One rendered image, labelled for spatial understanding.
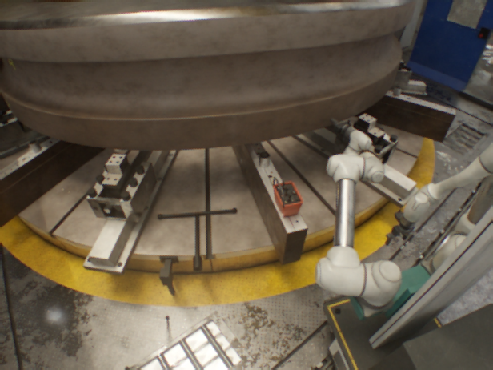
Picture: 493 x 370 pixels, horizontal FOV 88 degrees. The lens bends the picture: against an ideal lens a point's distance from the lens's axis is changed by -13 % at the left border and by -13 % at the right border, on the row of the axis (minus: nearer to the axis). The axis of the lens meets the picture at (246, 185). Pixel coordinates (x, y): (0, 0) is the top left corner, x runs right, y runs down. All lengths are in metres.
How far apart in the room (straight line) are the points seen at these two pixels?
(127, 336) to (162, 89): 1.75
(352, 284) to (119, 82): 1.85
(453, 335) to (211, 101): 1.88
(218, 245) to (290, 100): 1.17
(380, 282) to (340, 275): 0.18
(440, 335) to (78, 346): 2.22
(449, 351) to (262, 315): 1.25
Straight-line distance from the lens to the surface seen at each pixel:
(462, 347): 1.59
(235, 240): 2.18
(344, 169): 1.61
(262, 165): 2.16
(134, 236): 2.29
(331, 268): 1.37
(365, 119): 2.67
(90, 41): 1.96
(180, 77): 2.00
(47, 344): 2.59
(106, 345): 2.38
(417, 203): 1.69
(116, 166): 2.17
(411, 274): 1.80
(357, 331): 1.98
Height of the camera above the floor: 2.10
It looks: 44 degrees down
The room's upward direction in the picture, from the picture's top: straight up
